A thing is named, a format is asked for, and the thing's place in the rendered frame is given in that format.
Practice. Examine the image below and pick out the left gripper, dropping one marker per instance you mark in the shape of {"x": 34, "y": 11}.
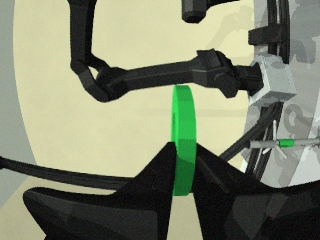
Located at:
{"x": 194, "y": 11}

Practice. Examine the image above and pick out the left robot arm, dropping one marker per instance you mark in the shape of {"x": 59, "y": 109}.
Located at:
{"x": 212, "y": 71}

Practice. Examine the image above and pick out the green ring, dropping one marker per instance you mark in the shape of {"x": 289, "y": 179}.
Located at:
{"x": 183, "y": 131}

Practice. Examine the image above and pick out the grey post with green foot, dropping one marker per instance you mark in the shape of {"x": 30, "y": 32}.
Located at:
{"x": 269, "y": 144}

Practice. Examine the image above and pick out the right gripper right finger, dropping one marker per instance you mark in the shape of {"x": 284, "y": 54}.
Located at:
{"x": 232, "y": 205}

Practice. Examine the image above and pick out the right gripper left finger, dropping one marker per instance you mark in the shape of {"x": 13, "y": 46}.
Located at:
{"x": 139, "y": 210}

